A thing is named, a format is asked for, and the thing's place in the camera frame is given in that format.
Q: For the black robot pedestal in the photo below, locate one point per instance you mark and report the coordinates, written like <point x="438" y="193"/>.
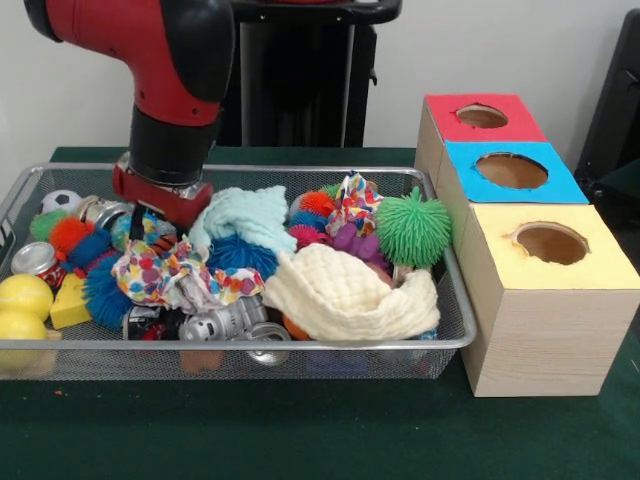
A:
<point x="300" y="75"/>

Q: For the small soccer ball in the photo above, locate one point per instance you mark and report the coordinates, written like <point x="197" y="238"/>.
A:
<point x="60" y="200"/>

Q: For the black chair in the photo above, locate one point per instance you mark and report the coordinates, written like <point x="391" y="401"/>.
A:
<point x="620" y="100"/>

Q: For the blue spiky ball with eyes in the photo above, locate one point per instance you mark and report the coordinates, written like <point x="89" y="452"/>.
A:
<point x="102" y="295"/>

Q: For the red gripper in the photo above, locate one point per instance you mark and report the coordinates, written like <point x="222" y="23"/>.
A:
<point x="170" y="205"/>

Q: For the large green spiky ball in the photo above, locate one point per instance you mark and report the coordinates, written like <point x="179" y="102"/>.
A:
<point x="412" y="227"/>

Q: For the plain blue spiky ball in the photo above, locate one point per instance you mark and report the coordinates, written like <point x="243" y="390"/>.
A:
<point x="240" y="257"/>

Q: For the dark green table cloth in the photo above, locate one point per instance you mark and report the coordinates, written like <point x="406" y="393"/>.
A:
<point x="300" y="430"/>

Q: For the mint waffle cloth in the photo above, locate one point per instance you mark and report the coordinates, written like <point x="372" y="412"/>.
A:
<point x="245" y="215"/>

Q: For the wooden box with three holes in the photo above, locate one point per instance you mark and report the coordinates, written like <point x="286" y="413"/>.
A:
<point x="550" y="340"/>

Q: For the colourful patterned cloth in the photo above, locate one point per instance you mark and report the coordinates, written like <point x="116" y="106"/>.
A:
<point x="355" y="200"/>
<point x="150" y="270"/>

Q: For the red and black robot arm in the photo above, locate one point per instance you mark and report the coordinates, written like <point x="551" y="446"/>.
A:
<point x="165" y="60"/>

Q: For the shallow silver mesh bin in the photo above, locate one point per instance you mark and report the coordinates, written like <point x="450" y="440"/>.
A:
<point x="350" y="365"/>

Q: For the yellow ball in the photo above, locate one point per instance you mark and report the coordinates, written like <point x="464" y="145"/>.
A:
<point x="20" y="327"/>

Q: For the silver robot toy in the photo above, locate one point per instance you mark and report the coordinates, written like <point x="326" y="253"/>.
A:
<point x="220" y="320"/>

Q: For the cream waffle cloth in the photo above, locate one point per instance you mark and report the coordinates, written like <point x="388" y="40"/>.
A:
<point x="350" y="295"/>

